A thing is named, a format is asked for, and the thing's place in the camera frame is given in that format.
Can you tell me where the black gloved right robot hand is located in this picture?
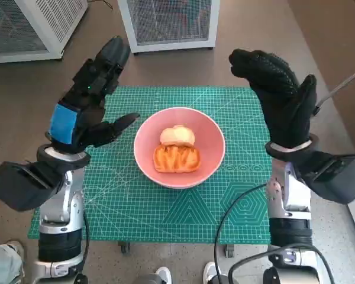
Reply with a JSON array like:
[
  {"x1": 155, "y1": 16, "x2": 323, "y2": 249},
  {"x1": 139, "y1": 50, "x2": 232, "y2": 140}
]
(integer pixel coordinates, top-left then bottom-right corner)
[{"x1": 228, "y1": 49, "x2": 318, "y2": 149}]

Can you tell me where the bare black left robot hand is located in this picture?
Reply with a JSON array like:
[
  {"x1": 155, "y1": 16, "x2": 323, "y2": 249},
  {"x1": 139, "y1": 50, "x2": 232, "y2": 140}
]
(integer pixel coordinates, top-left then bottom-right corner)
[{"x1": 44, "y1": 35, "x2": 141, "y2": 154}]

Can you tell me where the pink bowl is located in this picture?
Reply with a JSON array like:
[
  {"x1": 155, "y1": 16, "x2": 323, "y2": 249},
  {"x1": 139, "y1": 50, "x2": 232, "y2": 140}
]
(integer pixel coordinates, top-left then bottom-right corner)
[{"x1": 133, "y1": 106, "x2": 226, "y2": 190}]

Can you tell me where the round toy bread bun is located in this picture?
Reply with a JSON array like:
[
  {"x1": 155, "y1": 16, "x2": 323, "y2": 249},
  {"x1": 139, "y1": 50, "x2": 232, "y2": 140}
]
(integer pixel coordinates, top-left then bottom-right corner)
[{"x1": 160, "y1": 124, "x2": 196, "y2": 147}]

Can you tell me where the ridged orange toy bread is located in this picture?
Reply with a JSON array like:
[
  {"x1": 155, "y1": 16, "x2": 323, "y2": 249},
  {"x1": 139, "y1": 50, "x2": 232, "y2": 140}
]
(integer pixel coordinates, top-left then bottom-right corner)
[{"x1": 153, "y1": 144, "x2": 202, "y2": 174}]

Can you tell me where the wide white mesh cabinet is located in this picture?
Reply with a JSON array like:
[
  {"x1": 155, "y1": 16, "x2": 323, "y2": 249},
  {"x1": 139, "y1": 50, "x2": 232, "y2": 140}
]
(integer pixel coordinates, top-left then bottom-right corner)
[{"x1": 0, "y1": 0, "x2": 89, "y2": 64}]

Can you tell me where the green cutting mat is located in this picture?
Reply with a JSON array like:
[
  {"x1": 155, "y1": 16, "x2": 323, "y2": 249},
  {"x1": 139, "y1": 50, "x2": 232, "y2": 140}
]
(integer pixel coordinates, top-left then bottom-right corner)
[{"x1": 28, "y1": 85, "x2": 273, "y2": 245}]

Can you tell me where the narrow white mesh cabinet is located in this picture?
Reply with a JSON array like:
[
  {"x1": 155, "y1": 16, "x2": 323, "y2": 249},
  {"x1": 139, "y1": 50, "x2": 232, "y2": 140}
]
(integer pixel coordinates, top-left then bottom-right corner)
[{"x1": 117, "y1": 0, "x2": 220, "y2": 54}]

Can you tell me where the person's leg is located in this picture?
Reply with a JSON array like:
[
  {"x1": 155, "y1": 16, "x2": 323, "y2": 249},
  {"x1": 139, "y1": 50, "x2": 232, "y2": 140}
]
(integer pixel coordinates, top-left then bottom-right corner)
[{"x1": 0, "y1": 240, "x2": 26, "y2": 284}]

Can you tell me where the white shoe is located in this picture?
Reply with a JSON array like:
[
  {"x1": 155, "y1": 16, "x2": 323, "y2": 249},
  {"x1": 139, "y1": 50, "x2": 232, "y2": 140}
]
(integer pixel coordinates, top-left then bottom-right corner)
[
  {"x1": 155, "y1": 266, "x2": 172, "y2": 284},
  {"x1": 202, "y1": 260, "x2": 217, "y2": 284}
]

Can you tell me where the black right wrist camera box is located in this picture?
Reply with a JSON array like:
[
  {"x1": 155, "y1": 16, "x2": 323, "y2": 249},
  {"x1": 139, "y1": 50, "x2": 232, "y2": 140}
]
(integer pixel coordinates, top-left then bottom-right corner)
[{"x1": 297, "y1": 150, "x2": 355, "y2": 205}]

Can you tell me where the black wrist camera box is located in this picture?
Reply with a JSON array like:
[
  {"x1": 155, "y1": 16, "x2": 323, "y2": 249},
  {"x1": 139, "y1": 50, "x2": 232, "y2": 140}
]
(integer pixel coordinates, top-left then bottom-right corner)
[
  {"x1": 0, "y1": 161, "x2": 67, "y2": 211},
  {"x1": 297, "y1": 150, "x2": 355, "y2": 205}
]

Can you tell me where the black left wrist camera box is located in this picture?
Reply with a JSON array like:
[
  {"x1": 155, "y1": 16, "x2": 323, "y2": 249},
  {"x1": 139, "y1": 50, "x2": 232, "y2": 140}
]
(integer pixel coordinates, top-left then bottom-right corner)
[{"x1": 0, "y1": 161, "x2": 67, "y2": 211}]

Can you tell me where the thin black floor wire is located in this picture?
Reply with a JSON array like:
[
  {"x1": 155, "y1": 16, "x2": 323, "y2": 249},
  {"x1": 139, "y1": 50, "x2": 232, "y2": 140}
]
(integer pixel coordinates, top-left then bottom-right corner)
[{"x1": 87, "y1": 0, "x2": 113, "y2": 8}]

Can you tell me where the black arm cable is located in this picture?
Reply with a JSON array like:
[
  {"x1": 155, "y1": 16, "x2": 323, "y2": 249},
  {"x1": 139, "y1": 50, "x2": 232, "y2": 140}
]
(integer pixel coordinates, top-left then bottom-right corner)
[
  {"x1": 82, "y1": 204, "x2": 92, "y2": 277},
  {"x1": 213, "y1": 183, "x2": 269, "y2": 284},
  {"x1": 227, "y1": 242, "x2": 335, "y2": 284}
]

